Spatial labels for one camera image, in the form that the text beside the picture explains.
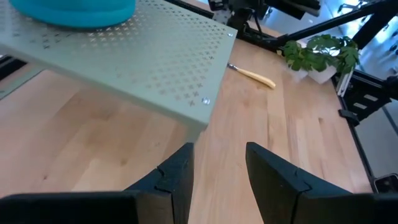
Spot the blue collapsible colander bowl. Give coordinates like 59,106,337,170
9,0,137,29

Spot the black table clamp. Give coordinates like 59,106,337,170
338,108,361,127

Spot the knife with cream handle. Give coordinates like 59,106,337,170
227,62,277,90

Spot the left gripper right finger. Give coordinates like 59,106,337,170
245,141,398,224

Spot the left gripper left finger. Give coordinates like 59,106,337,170
0,142,195,224

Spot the white plant pot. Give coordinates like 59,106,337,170
292,65,338,85

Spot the green artificial plant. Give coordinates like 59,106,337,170
277,34,361,75

